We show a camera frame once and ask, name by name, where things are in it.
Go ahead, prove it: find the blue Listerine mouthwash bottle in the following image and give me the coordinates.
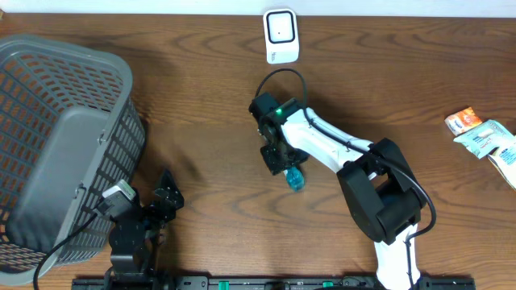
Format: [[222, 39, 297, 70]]
[[283, 167, 305, 192]]

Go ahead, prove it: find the orange tissue pack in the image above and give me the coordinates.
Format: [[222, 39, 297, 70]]
[[444, 107, 483, 136]]

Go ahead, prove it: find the teal wet wipes pack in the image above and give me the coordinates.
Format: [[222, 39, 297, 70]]
[[454, 119, 515, 159]]

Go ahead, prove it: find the yellow snack bag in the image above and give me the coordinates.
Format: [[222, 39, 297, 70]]
[[488, 143, 515, 189]]

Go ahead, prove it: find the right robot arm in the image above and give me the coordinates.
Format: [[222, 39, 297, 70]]
[[248, 93, 429, 289]]

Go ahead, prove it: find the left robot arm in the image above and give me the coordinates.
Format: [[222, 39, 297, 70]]
[[102, 169, 185, 290]]

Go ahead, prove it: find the grey plastic shopping basket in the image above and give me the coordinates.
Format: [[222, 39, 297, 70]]
[[1, 35, 146, 286]]

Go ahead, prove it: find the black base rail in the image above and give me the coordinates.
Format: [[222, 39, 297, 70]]
[[71, 275, 477, 290]]

